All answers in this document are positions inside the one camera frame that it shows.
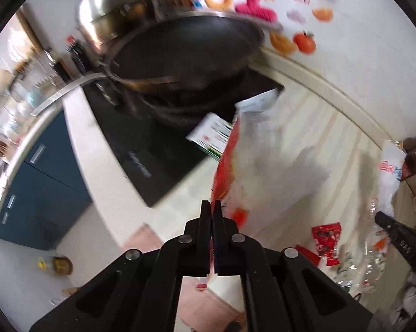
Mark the blue cabinet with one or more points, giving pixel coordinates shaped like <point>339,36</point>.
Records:
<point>42,193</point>

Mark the orange fruit wall sticker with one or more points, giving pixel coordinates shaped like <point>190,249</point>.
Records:
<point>282,43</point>

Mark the crumpled printed wrapper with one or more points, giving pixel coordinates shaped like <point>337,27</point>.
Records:
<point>347,271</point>

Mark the red and white plastic bag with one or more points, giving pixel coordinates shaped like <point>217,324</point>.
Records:
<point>263,173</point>

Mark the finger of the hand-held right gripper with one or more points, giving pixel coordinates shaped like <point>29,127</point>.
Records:
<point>399,238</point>

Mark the dark sauce bottle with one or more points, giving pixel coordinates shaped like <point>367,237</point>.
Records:
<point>77,55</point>

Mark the red snack packet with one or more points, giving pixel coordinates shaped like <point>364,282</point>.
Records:
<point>327,240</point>

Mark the small orange wall sticker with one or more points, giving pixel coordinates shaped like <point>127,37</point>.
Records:
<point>322,14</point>

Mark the pink floor mat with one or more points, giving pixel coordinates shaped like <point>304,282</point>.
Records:
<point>208,309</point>

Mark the oil bottle on floor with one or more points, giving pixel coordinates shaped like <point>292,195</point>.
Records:
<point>62,265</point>

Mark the black wok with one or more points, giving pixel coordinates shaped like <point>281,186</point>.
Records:
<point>187,52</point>

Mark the dark pan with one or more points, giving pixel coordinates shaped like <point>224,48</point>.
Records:
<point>187,105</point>

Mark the steel pot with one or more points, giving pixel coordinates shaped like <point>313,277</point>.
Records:
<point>111,10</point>

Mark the white box with green print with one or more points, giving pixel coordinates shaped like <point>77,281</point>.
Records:
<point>211,135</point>

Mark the white paper sheet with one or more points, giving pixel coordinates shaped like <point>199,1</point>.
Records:
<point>259,105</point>

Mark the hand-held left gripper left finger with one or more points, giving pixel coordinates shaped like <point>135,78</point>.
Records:
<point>204,245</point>

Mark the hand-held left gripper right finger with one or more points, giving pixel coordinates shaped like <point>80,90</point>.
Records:
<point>217,249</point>

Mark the red fruit wall sticker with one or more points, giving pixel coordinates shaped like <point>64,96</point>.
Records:
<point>304,43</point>

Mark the clear plastic bag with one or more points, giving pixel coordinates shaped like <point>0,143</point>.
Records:
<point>389,176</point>

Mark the black induction cooktop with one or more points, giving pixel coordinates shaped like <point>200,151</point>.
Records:
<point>138,152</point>

